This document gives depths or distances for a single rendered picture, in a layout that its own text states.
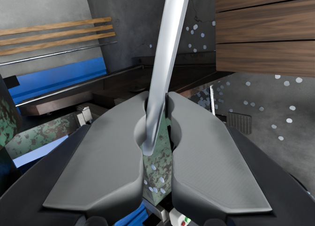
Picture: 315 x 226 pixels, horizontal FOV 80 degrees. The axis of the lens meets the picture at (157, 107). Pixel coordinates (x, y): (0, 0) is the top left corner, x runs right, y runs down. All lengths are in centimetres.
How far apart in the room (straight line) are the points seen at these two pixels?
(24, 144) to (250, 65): 92
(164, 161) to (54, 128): 52
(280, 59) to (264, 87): 44
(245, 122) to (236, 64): 37
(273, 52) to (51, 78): 170
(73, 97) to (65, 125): 14
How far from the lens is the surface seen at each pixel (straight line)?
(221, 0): 69
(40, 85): 192
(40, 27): 169
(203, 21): 115
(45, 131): 99
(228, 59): 69
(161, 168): 83
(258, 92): 108
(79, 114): 81
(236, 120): 99
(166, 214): 92
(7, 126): 60
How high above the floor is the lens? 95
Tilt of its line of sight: 36 degrees down
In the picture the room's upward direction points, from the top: 117 degrees counter-clockwise
